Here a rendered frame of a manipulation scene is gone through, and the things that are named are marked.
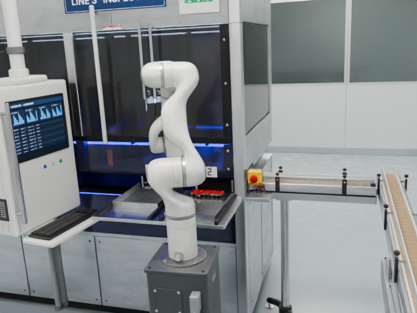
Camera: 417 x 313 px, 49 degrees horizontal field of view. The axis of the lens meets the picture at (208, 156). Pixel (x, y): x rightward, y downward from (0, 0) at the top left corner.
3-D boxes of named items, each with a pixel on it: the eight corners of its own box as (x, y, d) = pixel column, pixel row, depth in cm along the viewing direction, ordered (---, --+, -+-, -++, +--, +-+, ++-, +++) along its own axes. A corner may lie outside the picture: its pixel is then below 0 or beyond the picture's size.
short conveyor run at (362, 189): (248, 199, 259) (247, 172, 255) (253, 190, 274) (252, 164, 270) (376, 205, 240) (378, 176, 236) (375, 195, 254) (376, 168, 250)
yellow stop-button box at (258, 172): (250, 180, 253) (250, 167, 252) (263, 181, 251) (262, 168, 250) (247, 184, 246) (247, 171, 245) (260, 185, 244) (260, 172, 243)
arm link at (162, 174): (197, 218, 179) (193, 159, 173) (149, 223, 177) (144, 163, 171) (194, 208, 190) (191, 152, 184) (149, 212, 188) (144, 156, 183)
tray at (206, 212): (187, 196, 256) (187, 190, 255) (232, 199, 249) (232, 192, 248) (164, 218, 225) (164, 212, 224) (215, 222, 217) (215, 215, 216)
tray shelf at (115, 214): (132, 190, 278) (131, 187, 277) (245, 195, 258) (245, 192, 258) (91, 220, 233) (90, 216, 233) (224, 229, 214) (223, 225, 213)
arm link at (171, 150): (165, 158, 215) (184, 156, 217) (162, 130, 213) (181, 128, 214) (163, 155, 223) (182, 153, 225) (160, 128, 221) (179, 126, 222)
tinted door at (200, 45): (157, 136, 257) (149, 28, 243) (232, 137, 245) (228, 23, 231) (157, 136, 257) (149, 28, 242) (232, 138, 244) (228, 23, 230)
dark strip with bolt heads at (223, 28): (224, 175, 251) (219, 25, 231) (233, 176, 249) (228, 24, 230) (224, 176, 250) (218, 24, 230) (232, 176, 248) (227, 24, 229)
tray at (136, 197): (139, 187, 276) (139, 182, 275) (180, 189, 269) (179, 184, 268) (112, 207, 244) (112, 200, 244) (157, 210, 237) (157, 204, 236)
